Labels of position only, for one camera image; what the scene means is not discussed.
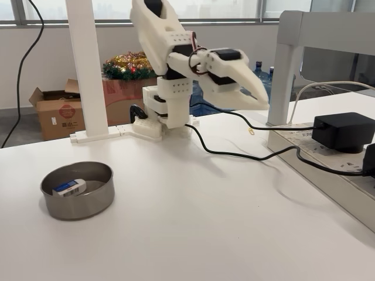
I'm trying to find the small white and blue box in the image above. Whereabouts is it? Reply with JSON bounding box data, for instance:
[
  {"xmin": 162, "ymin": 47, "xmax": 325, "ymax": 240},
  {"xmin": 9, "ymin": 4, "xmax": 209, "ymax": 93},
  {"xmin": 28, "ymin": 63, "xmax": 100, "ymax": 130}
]
[{"xmin": 52, "ymin": 178, "xmax": 88, "ymax": 197}]

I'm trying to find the red cardboard box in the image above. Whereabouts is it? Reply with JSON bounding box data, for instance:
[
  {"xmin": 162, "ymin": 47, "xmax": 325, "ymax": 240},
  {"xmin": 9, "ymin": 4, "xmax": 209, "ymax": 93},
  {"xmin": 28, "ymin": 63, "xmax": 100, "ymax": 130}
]
[{"xmin": 102, "ymin": 77, "xmax": 159, "ymax": 126}]

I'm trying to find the brown cardboard box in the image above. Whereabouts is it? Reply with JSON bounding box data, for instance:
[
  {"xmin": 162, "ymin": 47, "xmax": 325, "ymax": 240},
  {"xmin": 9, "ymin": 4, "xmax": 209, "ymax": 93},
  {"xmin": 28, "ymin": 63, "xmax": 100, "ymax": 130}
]
[{"xmin": 28, "ymin": 78, "xmax": 87, "ymax": 141}]

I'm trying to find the round metal bowl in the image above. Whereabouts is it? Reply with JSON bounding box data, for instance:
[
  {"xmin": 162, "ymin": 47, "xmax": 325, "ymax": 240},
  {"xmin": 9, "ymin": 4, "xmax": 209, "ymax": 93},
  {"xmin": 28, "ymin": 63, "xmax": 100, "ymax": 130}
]
[{"xmin": 40, "ymin": 161, "xmax": 115, "ymax": 221}]

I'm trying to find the white power strip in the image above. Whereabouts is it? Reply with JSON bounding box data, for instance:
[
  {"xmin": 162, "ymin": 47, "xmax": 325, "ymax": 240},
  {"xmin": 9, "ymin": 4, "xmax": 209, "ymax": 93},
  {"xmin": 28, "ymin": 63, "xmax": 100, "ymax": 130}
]
[{"xmin": 267, "ymin": 122, "xmax": 375, "ymax": 234}]

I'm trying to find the grey-white desk shelf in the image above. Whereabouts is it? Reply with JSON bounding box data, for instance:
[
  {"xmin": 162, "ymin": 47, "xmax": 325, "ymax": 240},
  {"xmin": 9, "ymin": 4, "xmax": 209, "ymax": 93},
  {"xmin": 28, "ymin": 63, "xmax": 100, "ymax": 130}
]
[{"xmin": 267, "ymin": 10, "xmax": 375, "ymax": 126}]

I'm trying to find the black table clamp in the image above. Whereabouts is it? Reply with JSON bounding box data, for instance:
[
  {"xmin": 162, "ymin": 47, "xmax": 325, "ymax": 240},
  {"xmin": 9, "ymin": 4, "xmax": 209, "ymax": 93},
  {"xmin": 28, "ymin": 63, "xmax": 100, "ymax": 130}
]
[{"xmin": 129, "ymin": 104, "xmax": 147, "ymax": 124}]

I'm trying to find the green tinsel wreath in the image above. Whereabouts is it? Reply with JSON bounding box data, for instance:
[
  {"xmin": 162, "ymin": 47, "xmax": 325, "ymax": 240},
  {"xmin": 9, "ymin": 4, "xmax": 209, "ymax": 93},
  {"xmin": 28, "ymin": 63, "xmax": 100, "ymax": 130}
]
[{"xmin": 102, "ymin": 51, "xmax": 158, "ymax": 81}]

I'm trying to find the black power adapter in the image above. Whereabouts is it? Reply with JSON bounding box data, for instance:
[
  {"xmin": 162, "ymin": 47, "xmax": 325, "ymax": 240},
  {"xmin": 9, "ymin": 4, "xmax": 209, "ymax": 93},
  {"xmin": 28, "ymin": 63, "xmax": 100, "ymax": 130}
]
[{"xmin": 311, "ymin": 112, "xmax": 375, "ymax": 154}]

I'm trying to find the black plug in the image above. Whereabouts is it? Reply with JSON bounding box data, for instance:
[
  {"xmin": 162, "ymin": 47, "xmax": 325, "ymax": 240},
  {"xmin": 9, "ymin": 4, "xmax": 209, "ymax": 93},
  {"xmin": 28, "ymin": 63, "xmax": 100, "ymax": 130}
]
[{"xmin": 362, "ymin": 143, "xmax": 375, "ymax": 176}]

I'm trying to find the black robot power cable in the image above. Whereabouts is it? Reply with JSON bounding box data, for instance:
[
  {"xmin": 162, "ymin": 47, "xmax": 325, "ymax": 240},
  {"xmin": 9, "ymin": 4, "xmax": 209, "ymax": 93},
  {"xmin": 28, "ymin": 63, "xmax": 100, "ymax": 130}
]
[{"xmin": 184, "ymin": 124, "xmax": 367, "ymax": 177}]

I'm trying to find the black adapter cable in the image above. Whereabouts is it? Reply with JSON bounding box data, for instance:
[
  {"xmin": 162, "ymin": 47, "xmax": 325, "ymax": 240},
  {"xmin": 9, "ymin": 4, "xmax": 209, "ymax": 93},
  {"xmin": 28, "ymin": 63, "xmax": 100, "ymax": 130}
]
[{"xmin": 189, "ymin": 102, "xmax": 326, "ymax": 131}]

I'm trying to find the white cable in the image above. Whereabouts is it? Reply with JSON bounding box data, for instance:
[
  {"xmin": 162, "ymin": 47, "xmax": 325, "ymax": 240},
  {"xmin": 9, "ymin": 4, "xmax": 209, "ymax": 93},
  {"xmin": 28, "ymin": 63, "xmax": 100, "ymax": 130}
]
[{"xmin": 288, "ymin": 81, "xmax": 375, "ymax": 125}]

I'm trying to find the white vertical post stand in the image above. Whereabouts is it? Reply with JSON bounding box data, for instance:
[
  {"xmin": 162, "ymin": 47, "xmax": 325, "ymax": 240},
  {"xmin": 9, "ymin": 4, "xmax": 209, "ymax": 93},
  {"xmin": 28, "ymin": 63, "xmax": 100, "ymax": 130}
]
[{"xmin": 64, "ymin": 0, "xmax": 135, "ymax": 144}]

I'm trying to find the black hanging cable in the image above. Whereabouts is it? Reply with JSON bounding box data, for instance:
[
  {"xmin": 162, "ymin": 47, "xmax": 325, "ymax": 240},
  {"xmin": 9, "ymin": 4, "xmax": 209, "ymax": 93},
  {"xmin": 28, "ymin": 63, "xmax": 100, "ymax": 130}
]
[{"xmin": 0, "ymin": 0, "xmax": 45, "ymax": 149}]

